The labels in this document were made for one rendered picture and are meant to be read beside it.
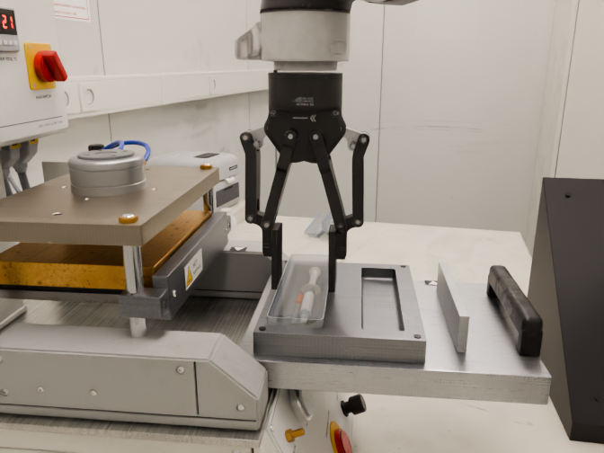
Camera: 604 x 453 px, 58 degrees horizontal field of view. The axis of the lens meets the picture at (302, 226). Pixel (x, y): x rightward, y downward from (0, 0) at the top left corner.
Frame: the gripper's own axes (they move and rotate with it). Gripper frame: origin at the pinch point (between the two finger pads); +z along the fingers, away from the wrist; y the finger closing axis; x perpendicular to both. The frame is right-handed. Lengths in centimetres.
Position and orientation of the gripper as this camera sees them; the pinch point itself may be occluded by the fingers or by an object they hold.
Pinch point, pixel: (304, 260)
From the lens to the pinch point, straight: 60.6
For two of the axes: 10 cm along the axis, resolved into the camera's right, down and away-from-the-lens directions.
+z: 0.0, 9.6, 2.9
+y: 9.9, 0.4, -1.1
